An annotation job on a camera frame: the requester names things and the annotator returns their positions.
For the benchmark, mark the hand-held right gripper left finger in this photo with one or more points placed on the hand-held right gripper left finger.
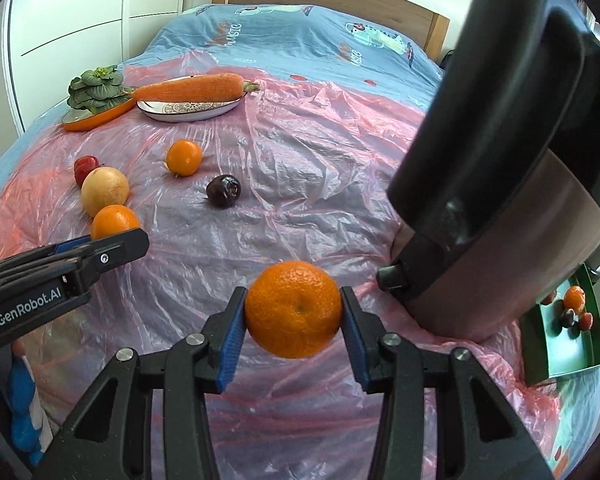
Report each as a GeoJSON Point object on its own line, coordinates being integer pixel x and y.
{"type": "Point", "coordinates": [232, 340]}

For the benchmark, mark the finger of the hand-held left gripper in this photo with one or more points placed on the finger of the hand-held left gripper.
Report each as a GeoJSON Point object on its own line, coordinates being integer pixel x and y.
{"type": "Point", "coordinates": [120, 250]}
{"type": "Point", "coordinates": [75, 245]}

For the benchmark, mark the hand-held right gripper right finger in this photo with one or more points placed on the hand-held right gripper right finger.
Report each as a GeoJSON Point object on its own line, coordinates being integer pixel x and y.
{"type": "Point", "coordinates": [355, 340]}

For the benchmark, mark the yellow pear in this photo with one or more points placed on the yellow pear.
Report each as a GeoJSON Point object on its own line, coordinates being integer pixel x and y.
{"type": "Point", "coordinates": [105, 191]}

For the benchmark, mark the small orange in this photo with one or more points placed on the small orange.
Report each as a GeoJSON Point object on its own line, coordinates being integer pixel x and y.
{"type": "Point", "coordinates": [184, 157]}

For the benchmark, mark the dark purple plum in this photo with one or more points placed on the dark purple plum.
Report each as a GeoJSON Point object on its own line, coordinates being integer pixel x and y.
{"type": "Point", "coordinates": [223, 190]}
{"type": "Point", "coordinates": [568, 318]}

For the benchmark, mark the green tray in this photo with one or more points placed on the green tray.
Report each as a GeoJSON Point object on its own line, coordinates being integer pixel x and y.
{"type": "Point", "coordinates": [570, 355]}

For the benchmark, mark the person's left hand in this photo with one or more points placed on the person's left hand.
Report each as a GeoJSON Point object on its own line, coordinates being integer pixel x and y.
{"type": "Point", "coordinates": [22, 400]}

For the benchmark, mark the orange plate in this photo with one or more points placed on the orange plate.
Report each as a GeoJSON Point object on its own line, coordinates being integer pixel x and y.
{"type": "Point", "coordinates": [92, 121]}

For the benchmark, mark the white patterned plate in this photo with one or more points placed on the white patterned plate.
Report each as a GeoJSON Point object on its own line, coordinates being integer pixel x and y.
{"type": "Point", "coordinates": [190, 109]}

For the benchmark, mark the green bok choy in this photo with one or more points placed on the green bok choy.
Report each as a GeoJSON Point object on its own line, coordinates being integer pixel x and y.
{"type": "Point", "coordinates": [97, 87]}

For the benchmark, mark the carrot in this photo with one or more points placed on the carrot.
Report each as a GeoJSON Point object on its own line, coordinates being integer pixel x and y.
{"type": "Point", "coordinates": [190, 87]}

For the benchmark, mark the pink plastic sheet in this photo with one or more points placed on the pink plastic sheet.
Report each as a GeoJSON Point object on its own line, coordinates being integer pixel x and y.
{"type": "Point", "coordinates": [305, 160]}

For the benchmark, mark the white wardrobe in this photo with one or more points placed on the white wardrobe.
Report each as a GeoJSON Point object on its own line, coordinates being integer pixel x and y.
{"type": "Point", "coordinates": [80, 25]}

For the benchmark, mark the black and steel jug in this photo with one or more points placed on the black and steel jug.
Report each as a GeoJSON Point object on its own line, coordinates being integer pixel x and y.
{"type": "Point", "coordinates": [505, 135]}

